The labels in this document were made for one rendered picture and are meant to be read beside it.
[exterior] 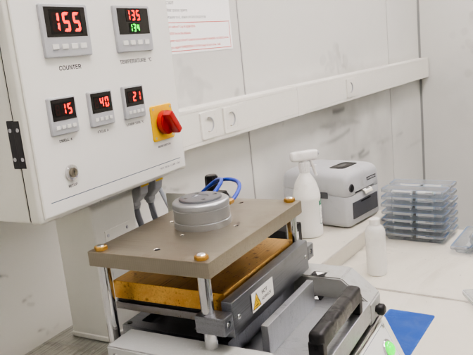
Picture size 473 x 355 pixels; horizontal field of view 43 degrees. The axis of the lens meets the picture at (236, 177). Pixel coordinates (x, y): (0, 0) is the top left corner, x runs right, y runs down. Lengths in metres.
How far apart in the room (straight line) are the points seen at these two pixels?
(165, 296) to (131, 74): 0.34
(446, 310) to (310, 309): 0.57
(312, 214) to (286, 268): 0.88
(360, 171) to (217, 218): 1.07
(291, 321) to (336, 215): 1.02
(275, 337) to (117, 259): 0.22
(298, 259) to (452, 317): 0.56
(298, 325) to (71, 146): 0.38
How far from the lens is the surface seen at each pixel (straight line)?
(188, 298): 0.75
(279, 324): 0.77
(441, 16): 3.24
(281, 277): 0.82
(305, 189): 1.69
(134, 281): 0.80
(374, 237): 1.53
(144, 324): 0.83
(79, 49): 0.83
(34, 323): 1.28
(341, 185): 1.76
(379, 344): 0.91
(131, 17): 0.92
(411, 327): 1.31
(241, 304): 0.72
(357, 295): 0.83
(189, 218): 0.79
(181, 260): 0.69
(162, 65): 0.98
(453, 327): 1.32
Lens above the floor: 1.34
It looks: 12 degrees down
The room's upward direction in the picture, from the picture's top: 6 degrees counter-clockwise
